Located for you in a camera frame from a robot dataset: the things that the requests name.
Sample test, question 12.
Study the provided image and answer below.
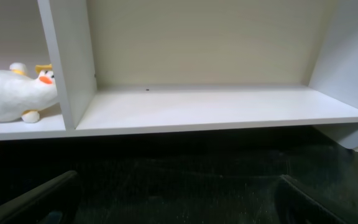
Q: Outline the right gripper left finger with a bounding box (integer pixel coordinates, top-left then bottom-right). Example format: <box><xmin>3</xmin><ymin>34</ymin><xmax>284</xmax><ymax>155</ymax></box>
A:
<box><xmin>0</xmin><ymin>170</ymin><xmax>82</xmax><ymax>224</ymax></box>

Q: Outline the white plush duck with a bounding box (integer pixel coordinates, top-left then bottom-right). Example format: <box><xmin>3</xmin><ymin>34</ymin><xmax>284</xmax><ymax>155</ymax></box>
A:
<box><xmin>0</xmin><ymin>62</ymin><xmax>58</xmax><ymax>124</ymax></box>

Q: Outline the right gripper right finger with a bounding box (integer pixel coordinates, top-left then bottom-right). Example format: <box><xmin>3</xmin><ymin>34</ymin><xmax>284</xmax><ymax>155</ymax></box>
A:
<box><xmin>273</xmin><ymin>174</ymin><xmax>358</xmax><ymax>224</ymax></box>

